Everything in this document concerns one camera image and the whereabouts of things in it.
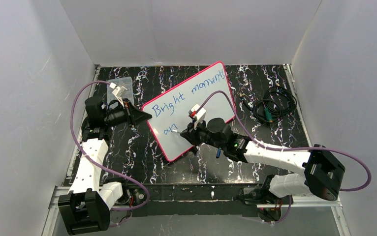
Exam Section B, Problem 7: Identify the blue marker cap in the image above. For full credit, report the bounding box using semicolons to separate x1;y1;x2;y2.
216;148;221;158

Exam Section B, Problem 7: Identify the pink framed whiteboard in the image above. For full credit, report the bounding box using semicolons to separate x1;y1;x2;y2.
142;61;234;162

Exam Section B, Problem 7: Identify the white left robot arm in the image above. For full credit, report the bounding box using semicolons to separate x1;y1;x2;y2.
58;96;152;235

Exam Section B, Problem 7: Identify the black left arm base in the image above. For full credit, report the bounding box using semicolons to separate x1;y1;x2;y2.
103;177;148;208

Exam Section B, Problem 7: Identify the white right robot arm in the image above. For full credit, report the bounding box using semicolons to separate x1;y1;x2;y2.
180;118;345;201

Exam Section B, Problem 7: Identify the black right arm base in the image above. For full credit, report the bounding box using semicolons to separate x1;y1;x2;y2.
234;185;294;223

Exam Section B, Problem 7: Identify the metal whiteboard stand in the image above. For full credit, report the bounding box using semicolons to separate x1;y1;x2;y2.
191;146;199;155

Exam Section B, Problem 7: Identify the clear plastic compartment box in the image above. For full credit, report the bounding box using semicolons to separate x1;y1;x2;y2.
107;76;135;104

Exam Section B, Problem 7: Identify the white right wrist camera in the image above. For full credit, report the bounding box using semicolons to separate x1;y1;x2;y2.
189;104;206;130

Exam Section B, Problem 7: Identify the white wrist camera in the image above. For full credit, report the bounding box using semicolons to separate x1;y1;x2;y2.
189;104;206;130
107;83;133;106

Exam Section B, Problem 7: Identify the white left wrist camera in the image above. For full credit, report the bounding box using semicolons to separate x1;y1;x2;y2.
107;83;133;106

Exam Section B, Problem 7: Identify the green handled screwdriver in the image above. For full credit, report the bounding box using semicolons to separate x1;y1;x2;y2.
264;106;273;123

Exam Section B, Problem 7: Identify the black coiled cable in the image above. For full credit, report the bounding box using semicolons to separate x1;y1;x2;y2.
239;82;298;124

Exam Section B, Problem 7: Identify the aluminium front frame rail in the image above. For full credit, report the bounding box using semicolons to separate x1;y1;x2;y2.
49;184;343;209

